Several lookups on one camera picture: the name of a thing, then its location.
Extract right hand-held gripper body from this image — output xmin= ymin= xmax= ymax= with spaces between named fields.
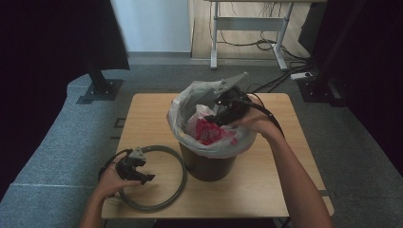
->
xmin=214 ymin=71 xmax=253 ymax=119

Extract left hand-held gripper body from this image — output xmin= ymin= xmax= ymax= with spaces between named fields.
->
xmin=115 ymin=146 xmax=147 ymax=182

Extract translucent plastic bag red print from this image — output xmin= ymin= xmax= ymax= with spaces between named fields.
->
xmin=166 ymin=80 xmax=258 ymax=160

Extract grey-green bin rim ring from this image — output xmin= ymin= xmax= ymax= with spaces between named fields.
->
xmin=117 ymin=144 xmax=187 ymax=213

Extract dark green trash bin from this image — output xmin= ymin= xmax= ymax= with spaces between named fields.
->
xmin=178 ymin=142 xmax=240 ymax=182

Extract person's left hand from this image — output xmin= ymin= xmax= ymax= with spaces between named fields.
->
xmin=94 ymin=162 xmax=143 ymax=200

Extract person's right hand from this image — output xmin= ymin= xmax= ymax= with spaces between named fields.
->
xmin=232 ymin=94 xmax=280 ymax=139

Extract white power strip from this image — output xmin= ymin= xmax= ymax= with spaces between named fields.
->
xmin=290 ymin=71 xmax=314 ymax=81

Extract black metal stand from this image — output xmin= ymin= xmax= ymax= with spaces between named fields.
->
xmin=297 ymin=0 xmax=348 ymax=108
xmin=75 ymin=62 xmax=124 ymax=105

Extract black curtain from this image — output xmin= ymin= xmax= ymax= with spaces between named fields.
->
xmin=0 ymin=0 xmax=131 ymax=194
xmin=298 ymin=0 xmax=403 ymax=179

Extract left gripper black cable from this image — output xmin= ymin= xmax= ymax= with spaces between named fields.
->
xmin=97 ymin=148 xmax=133 ymax=182

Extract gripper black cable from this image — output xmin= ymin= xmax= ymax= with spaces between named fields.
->
xmin=249 ymin=92 xmax=285 ymax=138
xmin=97 ymin=148 xmax=133 ymax=182

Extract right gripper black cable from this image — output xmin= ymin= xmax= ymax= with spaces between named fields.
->
xmin=249 ymin=92 xmax=285 ymax=138

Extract black floor cables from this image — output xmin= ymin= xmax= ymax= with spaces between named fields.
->
xmin=246 ymin=37 xmax=317 ymax=94

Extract white desk frame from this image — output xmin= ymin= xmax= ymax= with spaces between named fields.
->
xmin=203 ymin=0 xmax=327 ymax=71

